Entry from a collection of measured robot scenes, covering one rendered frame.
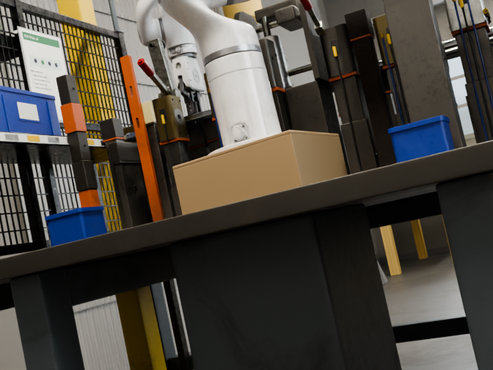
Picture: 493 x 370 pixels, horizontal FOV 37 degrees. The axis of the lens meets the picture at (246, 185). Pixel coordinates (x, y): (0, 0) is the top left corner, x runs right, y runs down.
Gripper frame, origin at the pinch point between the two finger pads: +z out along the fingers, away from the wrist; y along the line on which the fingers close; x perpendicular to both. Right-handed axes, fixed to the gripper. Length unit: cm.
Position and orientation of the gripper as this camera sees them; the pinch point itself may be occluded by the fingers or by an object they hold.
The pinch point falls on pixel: (194, 109)
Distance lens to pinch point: 216.9
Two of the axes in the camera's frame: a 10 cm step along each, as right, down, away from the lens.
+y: 3.8, -0.1, 9.2
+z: 2.0, 9.8, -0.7
